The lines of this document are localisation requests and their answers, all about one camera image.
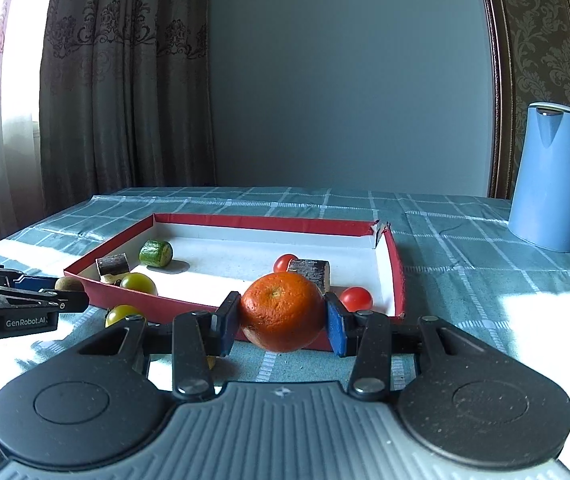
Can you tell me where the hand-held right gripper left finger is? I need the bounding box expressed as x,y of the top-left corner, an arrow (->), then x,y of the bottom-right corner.
77,291 -> 242,402

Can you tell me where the dark wooden frame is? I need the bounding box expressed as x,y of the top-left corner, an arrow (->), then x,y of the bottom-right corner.
475,0 -> 570,202

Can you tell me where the brown patterned curtain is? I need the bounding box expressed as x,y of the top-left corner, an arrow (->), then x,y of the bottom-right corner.
40,0 -> 217,217

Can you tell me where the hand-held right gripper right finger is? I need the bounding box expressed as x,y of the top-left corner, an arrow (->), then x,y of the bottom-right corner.
324,291 -> 497,402

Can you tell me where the brown kiwi fruit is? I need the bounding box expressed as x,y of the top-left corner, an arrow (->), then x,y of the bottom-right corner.
55,276 -> 86,294

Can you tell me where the red cherry tomato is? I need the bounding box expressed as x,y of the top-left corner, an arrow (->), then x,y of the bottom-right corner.
272,254 -> 300,275
339,286 -> 374,313

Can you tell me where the teal checked tablecloth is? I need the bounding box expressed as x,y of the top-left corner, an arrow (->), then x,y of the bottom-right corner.
0,187 -> 570,480

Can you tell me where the green tomato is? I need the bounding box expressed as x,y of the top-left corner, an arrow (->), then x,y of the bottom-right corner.
105,305 -> 147,329
119,272 -> 158,297

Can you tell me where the blue electric kettle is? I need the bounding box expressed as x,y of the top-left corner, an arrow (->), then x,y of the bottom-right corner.
508,101 -> 570,253

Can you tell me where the red cardboard box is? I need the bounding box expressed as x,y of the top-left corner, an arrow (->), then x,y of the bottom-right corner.
63,212 -> 406,353

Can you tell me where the orange mandarin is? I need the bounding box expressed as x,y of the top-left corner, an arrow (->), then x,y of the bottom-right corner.
237,271 -> 327,353

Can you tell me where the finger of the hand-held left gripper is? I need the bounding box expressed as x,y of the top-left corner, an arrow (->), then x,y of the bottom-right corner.
0,282 -> 90,314
0,255 -> 58,292

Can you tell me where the green cucumber piece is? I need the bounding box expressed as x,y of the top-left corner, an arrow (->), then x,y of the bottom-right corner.
139,240 -> 173,268

